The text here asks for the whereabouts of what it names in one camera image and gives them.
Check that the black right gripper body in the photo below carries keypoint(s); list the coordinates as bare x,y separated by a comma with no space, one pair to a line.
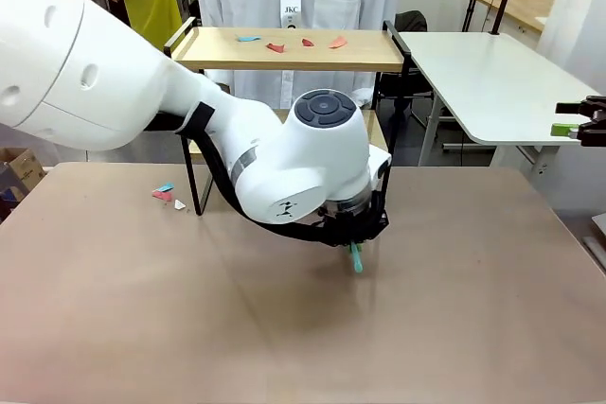
595,127

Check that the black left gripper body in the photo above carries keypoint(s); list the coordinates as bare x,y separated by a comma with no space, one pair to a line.
352,229

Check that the teal chenille duster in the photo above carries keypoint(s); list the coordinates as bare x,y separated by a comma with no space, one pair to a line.
358,264

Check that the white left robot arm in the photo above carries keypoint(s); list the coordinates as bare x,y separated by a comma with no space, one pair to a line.
142,92

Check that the two-tier wooden metal shelf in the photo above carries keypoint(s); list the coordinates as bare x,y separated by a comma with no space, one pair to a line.
284,56

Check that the white side table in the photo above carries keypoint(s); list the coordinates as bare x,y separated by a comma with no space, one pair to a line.
497,82

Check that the wooden background table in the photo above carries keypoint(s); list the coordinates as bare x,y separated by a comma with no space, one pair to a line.
521,4

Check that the white paper scrap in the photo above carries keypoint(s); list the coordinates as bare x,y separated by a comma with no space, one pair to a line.
179,204

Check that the black office chair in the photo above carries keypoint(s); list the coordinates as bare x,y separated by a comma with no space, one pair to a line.
412,21

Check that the orange paper scrap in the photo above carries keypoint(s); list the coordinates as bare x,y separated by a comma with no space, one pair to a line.
337,42

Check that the teal blue paper scrap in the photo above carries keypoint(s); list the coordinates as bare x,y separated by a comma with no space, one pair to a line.
166,186

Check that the red paper scrap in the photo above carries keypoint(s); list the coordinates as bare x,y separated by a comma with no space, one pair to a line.
162,195
308,42
276,47

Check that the light blue paper scrap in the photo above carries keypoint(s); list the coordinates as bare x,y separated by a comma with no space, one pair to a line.
248,38

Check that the white name badge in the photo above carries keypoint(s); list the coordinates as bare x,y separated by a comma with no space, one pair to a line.
290,6

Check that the cardboard box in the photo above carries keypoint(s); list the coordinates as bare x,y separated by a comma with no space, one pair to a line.
21,165

